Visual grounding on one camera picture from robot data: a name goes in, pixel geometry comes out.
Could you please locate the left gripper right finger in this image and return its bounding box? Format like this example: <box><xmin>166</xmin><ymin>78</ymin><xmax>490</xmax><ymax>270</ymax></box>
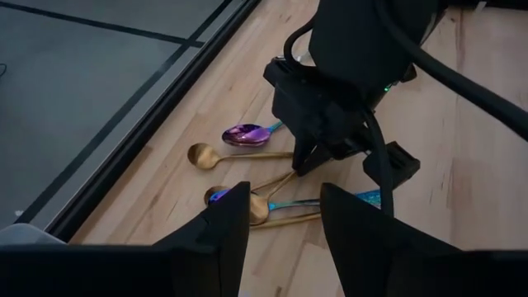
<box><xmin>319</xmin><ymin>182</ymin><xmax>460</xmax><ymax>297</ymax></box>

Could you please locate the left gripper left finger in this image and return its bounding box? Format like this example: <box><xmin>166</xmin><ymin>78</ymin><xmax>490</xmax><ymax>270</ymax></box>
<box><xmin>153</xmin><ymin>180</ymin><xmax>252</xmax><ymax>297</ymax></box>

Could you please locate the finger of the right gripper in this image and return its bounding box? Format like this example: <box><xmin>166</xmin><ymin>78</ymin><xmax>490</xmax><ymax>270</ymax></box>
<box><xmin>291</xmin><ymin>137</ymin><xmax>334</xmax><ymax>178</ymax></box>

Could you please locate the iridescent purple teal spoon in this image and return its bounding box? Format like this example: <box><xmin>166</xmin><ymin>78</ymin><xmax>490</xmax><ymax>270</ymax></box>
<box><xmin>208</xmin><ymin>187</ymin><xmax>383</xmax><ymax>212</ymax></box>
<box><xmin>221</xmin><ymin>120</ymin><xmax>285</xmax><ymax>149</ymax></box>

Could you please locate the gold spoon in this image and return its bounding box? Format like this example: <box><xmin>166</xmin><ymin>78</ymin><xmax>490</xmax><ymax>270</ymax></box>
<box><xmin>247</xmin><ymin>192</ymin><xmax>323</xmax><ymax>230</ymax></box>
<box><xmin>186</xmin><ymin>142</ymin><xmax>295</xmax><ymax>171</ymax></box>
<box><xmin>204</xmin><ymin>170</ymin><xmax>298</xmax><ymax>206</ymax></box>

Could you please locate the clear plastic container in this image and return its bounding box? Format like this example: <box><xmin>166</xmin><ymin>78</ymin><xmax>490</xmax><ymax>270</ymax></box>
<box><xmin>0</xmin><ymin>222</ymin><xmax>67</xmax><ymax>248</ymax></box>

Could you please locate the black metal table frame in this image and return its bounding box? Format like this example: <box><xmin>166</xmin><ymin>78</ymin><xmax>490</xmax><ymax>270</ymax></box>
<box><xmin>14</xmin><ymin>0</ymin><xmax>265</xmax><ymax>244</ymax></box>

